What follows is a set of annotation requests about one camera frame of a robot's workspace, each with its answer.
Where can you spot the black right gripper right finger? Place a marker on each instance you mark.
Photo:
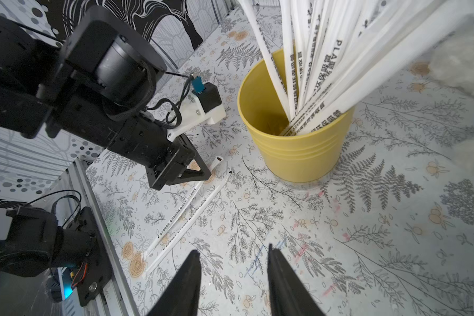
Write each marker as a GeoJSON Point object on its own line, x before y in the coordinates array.
{"type": "Point", "coordinates": [287, 294]}

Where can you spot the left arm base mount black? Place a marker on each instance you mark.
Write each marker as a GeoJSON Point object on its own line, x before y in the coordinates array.
{"type": "Point", "coordinates": [35, 242]}

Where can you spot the bundle of wrapped straws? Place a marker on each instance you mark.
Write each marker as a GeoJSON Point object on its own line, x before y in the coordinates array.
{"type": "Point", "coordinates": [336, 52]}

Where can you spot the white plush bunny toy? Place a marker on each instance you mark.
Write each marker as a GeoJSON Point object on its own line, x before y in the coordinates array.
{"type": "Point", "coordinates": [452, 64]}

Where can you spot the white straw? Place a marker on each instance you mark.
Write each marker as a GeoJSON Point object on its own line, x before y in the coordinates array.
{"type": "Point", "coordinates": [177, 237]}
{"type": "Point", "coordinates": [175, 217]}

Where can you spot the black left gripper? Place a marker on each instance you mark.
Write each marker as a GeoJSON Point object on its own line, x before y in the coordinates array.
{"type": "Point", "coordinates": [167, 163]}

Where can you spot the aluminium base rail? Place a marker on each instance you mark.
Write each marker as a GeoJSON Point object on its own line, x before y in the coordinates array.
{"type": "Point", "coordinates": [104, 291]}

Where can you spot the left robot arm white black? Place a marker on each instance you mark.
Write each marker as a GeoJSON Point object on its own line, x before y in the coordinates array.
{"type": "Point", "coordinates": [97, 86]}

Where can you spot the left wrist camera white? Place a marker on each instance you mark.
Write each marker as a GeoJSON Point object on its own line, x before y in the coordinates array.
{"type": "Point", "coordinates": [202, 106]}

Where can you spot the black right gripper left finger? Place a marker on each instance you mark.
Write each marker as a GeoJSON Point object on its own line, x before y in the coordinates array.
{"type": "Point", "coordinates": [182, 295]}

